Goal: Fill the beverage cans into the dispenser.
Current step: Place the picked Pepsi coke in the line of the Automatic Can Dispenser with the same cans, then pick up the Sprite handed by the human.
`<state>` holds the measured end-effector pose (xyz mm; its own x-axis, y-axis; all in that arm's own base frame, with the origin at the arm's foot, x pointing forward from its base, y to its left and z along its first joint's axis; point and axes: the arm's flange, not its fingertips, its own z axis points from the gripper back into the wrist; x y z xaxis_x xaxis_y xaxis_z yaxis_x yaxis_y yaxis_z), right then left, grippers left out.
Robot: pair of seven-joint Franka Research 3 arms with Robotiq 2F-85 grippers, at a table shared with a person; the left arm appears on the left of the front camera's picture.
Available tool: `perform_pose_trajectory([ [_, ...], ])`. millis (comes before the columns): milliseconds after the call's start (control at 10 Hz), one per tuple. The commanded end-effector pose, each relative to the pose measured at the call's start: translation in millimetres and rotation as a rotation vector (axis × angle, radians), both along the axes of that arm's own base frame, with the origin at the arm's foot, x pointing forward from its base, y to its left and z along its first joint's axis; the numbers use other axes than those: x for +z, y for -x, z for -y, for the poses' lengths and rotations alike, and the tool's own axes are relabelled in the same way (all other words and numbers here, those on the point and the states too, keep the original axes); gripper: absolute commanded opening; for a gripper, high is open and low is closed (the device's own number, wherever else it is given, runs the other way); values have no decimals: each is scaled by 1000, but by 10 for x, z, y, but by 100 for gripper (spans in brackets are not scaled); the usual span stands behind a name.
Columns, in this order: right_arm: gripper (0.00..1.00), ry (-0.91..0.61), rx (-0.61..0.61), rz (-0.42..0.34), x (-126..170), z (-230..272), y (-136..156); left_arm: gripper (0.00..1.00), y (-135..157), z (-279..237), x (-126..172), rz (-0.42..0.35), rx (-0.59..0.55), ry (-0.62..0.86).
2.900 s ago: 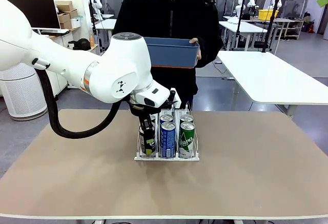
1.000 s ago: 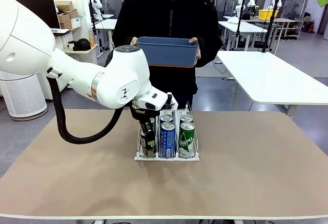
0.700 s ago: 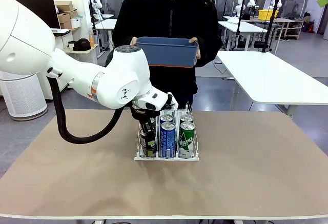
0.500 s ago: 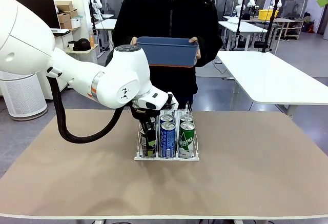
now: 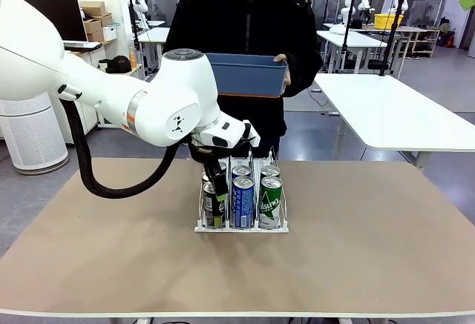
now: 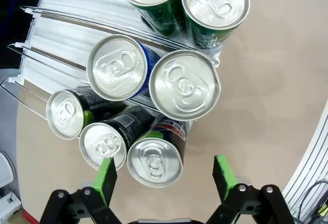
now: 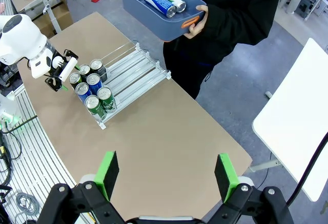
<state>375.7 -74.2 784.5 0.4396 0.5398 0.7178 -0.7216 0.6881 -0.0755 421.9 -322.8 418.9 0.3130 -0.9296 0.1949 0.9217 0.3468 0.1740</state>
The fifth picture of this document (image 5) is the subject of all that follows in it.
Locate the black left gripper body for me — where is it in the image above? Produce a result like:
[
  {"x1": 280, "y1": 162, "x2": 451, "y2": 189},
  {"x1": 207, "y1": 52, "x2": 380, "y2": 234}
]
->
[{"x1": 188, "y1": 142, "x2": 238, "y2": 176}]

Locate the blue-grey plastic basket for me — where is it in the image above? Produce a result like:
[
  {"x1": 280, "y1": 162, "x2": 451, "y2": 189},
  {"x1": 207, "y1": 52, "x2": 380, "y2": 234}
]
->
[{"x1": 204, "y1": 52, "x2": 289, "y2": 99}]

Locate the person's left forearm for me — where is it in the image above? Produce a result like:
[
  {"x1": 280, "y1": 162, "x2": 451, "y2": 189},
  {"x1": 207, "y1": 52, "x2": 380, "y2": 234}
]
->
[{"x1": 284, "y1": 47, "x2": 324, "y2": 99}]

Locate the blue beverage can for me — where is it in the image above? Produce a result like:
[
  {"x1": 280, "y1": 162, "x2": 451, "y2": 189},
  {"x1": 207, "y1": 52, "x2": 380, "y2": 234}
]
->
[
  {"x1": 230, "y1": 175, "x2": 257, "y2": 228},
  {"x1": 231, "y1": 165, "x2": 253, "y2": 181}
]

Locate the person's left hand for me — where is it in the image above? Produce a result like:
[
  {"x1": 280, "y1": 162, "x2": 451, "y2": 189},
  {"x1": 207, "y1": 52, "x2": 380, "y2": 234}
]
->
[{"x1": 273, "y1": 53, "x2": 292, "y2": 85}]

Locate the green cider can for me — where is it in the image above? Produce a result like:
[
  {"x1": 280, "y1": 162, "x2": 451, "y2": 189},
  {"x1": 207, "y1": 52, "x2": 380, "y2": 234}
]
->
[
  {"x1": 259, "y1": 165, "x2": 281, "y2": 180},
  {"x1": 258, "y1": 176, "x2": 284, "y2": 228}
]

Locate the wooden shelf table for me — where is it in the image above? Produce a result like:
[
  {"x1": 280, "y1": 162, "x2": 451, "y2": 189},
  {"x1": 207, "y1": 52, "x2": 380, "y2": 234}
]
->
[{"x1": 404, "y1": 25, "x2": 442, "y2": 59}]

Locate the yellow plastic crate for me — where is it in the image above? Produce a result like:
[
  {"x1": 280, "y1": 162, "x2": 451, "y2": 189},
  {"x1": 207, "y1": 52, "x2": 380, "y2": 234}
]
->
[{"x1": 373, "y1": 13, "x2": 404, "y2": 30}]

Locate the black tripod stand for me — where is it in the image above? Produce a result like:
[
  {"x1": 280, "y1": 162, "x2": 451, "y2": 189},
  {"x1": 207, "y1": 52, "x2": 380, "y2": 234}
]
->
[
  {"x1": 332, "y1": 0, "x2": 359, "y2": 75},
  {"x1": 377, "y1": 0, "x2": 406, "y2": 77}
]

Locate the white cabinet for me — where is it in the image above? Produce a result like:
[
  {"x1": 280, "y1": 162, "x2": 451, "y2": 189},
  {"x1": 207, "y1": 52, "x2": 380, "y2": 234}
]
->
[{"x1": 50, "y1": 93, "x2": 102, "y2": 145}]

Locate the white background table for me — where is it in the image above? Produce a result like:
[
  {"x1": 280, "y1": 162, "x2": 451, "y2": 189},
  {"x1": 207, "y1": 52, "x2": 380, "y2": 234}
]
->
[
  {"x1": 136, "y1": 26, "x2": 171, "y2": 79},
  {"x1": 316, "y1": 29, "x2": 389, "y2": 76}
]

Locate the black cap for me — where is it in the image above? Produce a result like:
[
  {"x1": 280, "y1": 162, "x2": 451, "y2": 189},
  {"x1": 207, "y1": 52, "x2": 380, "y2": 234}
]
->
[{"x1": 98, "y1": 55, "x2": 132, "y2": 74}]

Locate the person in black hoodie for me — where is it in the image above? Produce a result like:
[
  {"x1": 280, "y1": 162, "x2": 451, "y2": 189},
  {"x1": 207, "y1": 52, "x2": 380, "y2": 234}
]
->
[{"x1": 163, "y1": 0, "x2": 324, "y2": 162}]

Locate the white box green lid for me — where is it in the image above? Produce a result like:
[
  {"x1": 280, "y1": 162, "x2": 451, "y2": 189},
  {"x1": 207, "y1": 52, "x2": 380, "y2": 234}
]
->
[{"x1": 102, "y1": 22, "x2": 118, "y2": 42}]

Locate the white cylindrical air purifier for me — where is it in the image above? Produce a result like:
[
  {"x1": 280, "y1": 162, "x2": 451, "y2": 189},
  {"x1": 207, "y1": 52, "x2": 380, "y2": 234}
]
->
[{"x1": 0, "y1": 92, "x2": 71, "y2": 176}]

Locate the black computer monitor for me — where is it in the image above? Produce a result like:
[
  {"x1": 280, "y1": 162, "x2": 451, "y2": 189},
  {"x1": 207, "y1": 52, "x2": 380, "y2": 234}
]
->
[{"x1": 16, "y1": 0, "x2": 89, "y2": 43}]

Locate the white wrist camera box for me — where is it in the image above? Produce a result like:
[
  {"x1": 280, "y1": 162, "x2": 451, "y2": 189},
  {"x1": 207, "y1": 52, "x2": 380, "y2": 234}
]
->
[{"x1": 192, "y1": 118, "x2": 261, "y2": 151}]

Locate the white wire can dispenser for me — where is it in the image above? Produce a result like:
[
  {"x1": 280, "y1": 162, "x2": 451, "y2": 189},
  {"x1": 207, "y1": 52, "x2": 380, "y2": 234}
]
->
[{"x1": 194, "y1": 145, "x2": 290, "y2": 234}]

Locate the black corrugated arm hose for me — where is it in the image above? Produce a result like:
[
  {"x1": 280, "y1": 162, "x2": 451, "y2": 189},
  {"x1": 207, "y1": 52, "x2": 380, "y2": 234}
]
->
[{"x1": 59, "y1": 85, "x2": 194, "y2": 199}]

